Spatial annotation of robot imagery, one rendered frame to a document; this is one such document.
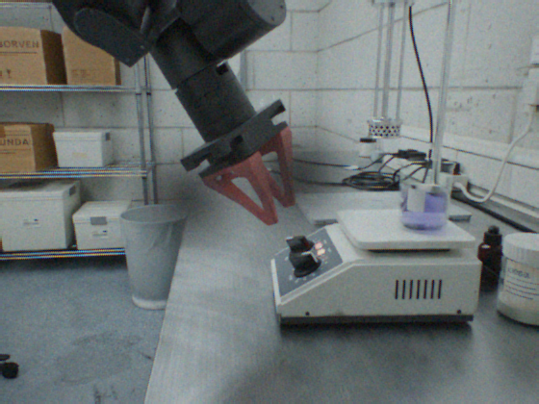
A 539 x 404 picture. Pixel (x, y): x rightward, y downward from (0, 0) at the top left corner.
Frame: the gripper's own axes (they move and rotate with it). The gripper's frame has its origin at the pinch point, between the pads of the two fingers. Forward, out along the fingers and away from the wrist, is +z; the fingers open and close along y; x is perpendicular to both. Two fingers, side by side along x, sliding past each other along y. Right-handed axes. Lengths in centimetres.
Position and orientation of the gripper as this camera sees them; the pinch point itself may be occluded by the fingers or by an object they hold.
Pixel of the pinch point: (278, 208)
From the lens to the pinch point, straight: 45.6
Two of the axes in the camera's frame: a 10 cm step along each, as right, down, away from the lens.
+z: 5.0, 8.4, 2.3
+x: -7.0, 2.2, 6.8
